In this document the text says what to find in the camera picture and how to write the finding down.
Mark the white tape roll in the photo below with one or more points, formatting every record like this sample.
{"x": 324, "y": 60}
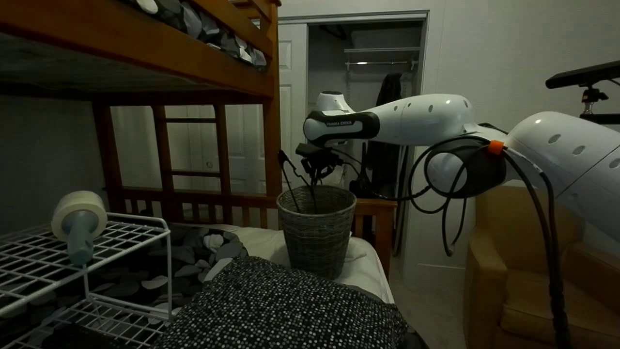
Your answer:
{"x": 78, "y": 213}

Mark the white closet door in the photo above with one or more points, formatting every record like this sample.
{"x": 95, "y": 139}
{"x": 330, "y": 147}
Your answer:
{"x": 293, "y": 97}

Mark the grey woven basket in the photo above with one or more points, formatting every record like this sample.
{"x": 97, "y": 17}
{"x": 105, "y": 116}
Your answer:
{"x": 316, "y": 238}

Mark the dark pebble pattern blanket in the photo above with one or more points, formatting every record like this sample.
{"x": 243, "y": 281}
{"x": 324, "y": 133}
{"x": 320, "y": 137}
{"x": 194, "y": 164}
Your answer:
{"x": 206, "y": 248}

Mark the black white speckled cloth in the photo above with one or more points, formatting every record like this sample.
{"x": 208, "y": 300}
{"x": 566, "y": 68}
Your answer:
{"x": 277, "y": 310}

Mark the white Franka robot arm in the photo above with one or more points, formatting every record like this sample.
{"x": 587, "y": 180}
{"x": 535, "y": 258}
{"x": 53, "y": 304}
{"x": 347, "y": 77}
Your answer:
{"x": 419, "y": 116}

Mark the grey polka dot bunk bedding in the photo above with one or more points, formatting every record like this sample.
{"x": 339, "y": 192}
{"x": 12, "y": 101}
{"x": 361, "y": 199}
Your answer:
{"x": 194, "y": 21}

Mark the black bag in closet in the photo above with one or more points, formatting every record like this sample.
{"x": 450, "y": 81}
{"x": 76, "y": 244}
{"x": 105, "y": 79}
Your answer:
{"x": 361, "y": 186}

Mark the black camera stand bar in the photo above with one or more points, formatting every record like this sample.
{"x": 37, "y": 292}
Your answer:
{"x": 582, "y": 73}

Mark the white mattress sheet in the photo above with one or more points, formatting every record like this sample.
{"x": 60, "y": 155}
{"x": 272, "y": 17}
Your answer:
{"x": 368, "y": 263}

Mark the wooden bunk bed frame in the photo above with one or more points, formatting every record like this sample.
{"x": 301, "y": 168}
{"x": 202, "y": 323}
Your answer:
{"x": 128, "y": 38}

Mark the white closet shelf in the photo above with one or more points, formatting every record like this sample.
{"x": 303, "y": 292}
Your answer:
{"x": 380, "y": 52}

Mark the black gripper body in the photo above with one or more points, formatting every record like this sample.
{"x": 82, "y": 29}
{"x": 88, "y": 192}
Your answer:
{"x": 320, "y": 155}

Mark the mustard yellow armchair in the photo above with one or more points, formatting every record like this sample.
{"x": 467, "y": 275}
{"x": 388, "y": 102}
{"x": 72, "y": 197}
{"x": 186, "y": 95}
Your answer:
{"x": 516, "y": 310}

